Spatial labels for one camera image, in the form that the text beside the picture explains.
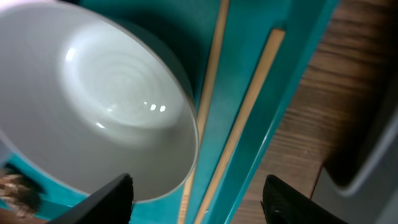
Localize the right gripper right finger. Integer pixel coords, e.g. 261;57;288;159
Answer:
261;175;346;224

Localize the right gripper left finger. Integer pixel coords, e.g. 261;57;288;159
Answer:
49;173;134;224

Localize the wooden chopstick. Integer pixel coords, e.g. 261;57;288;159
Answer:
177;0;230;224
194;29;285;224

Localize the grey-green bowl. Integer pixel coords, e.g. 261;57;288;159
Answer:
1;1;199;202

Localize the grey dish rack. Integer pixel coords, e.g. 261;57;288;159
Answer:
312;90;398;224

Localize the brown food scrap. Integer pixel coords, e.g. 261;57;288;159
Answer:
1;169;41;219

